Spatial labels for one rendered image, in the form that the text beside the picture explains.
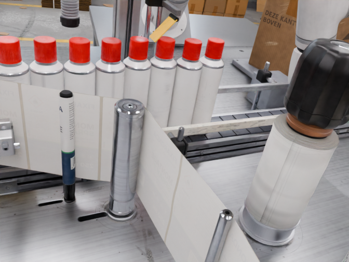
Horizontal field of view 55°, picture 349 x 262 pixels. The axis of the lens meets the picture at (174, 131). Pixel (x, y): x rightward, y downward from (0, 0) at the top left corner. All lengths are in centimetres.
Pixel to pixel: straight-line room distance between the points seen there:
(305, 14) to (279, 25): 44
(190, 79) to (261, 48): 65
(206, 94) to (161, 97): 10
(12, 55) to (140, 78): 21
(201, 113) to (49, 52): 32
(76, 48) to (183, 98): 23
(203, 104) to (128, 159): 29
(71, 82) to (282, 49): 80
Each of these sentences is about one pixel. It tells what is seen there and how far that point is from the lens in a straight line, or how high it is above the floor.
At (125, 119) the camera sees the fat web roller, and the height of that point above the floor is 106.
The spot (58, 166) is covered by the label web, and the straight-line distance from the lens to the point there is 53.
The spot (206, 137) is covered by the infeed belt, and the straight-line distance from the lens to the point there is 73.
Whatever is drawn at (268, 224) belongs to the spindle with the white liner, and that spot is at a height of 92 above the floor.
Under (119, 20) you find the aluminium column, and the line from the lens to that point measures 71.
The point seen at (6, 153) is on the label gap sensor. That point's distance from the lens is 48.
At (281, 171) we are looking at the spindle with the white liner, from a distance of 46.
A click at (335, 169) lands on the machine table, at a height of 83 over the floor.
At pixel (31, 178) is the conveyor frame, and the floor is 85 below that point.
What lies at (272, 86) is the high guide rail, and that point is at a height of 96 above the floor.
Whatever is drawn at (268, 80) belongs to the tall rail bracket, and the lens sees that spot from 90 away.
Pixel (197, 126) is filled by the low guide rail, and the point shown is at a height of 91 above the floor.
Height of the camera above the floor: 127
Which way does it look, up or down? 33 degrees down
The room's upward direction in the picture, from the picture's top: 10 degrees clockwise
